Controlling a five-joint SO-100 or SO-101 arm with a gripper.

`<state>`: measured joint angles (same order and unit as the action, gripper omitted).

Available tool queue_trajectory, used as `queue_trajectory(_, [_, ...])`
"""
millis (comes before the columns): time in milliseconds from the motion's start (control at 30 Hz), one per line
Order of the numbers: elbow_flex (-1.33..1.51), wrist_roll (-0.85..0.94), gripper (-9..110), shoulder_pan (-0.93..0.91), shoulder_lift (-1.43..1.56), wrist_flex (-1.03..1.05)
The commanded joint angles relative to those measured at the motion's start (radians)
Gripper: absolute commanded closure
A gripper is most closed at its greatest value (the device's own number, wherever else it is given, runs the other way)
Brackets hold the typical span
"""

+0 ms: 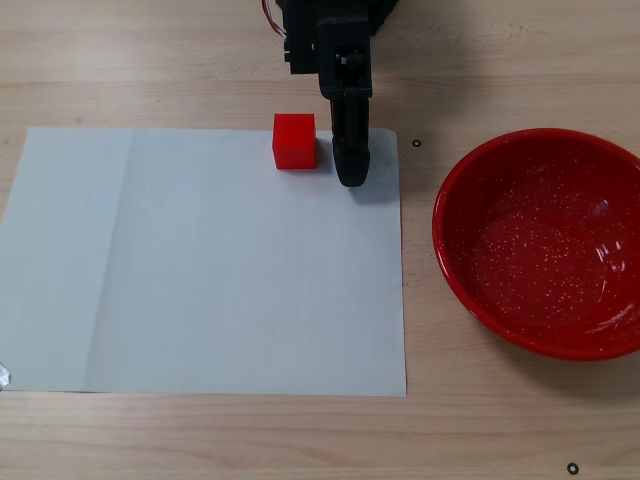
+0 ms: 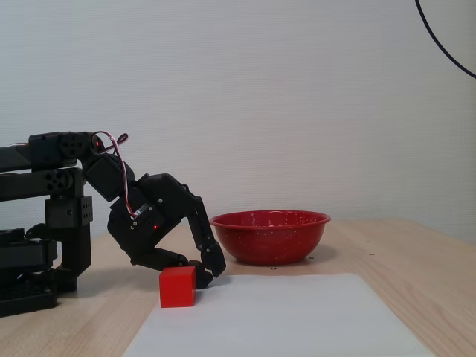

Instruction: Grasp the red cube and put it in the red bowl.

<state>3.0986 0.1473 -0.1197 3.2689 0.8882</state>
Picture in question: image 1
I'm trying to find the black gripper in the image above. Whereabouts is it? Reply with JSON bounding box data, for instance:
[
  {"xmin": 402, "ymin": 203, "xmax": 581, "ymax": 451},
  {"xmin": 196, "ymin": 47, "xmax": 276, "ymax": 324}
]
[{"xmin": 282, "ymin": 10, "xmax": 375, "ymax": 189}]

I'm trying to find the red cube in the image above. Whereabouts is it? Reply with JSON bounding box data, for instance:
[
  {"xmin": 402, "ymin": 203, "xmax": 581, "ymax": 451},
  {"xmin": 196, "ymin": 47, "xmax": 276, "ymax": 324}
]
[{"xmin": 271, "ymin": 113, "xmax": 317, "ymax": 172}]

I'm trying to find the red speckled bowl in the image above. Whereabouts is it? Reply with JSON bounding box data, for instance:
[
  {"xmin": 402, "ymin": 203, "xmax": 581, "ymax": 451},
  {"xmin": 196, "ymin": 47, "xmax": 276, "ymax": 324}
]
[{"xmin": 432, "ymin": 127, "xmax": 640, "ymax": 362}]

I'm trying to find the white paper sheet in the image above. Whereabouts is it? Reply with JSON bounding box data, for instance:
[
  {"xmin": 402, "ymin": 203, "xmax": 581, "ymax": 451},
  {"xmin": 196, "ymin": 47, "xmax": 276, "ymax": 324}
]
[{"xmin": 0, "ymin": 126, "xmax": 408, "ymax": 398}]

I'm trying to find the red white gripper servo wire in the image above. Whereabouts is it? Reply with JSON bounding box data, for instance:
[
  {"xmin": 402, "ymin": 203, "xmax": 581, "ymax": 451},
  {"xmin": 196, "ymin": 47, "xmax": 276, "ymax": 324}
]
[{"xmin": 261, "ymin": 0, "xmax": 287, "ymax": 37}]

